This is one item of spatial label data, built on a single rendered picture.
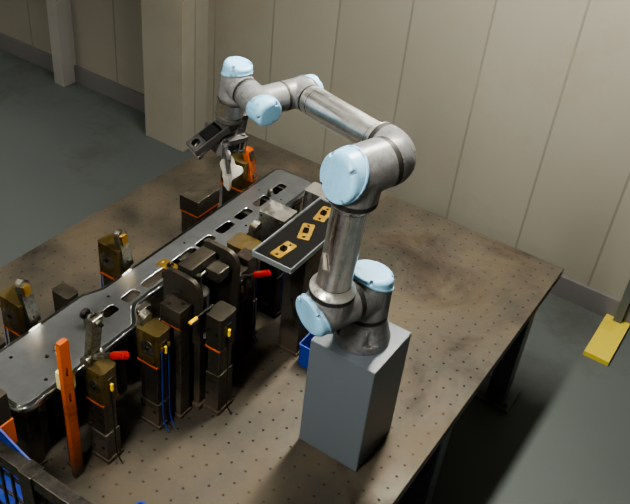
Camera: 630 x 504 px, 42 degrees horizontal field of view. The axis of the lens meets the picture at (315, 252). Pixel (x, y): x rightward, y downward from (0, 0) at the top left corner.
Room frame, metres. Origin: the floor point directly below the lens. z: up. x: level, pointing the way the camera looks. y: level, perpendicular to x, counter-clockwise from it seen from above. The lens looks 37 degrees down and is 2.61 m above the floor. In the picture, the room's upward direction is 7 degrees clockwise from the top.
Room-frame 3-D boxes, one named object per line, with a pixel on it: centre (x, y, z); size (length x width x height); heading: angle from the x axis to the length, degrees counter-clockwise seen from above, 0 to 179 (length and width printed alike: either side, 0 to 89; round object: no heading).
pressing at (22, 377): (1.99, 0.43, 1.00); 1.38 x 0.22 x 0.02; 151
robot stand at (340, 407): (1.65, -0.15, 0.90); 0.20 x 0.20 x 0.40; 60
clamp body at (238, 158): (2.59, 0.33, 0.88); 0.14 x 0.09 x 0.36; 61
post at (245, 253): (1.95, 0.20, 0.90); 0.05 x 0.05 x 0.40; 61
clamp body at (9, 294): (1.72, 0.83, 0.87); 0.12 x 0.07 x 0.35; 61
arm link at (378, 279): (1.65, -0.15, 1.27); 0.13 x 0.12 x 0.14; 132
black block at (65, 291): (1.82, 0.73, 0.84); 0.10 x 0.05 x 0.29; 61
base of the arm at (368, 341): (1.65, -0.15, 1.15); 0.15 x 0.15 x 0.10
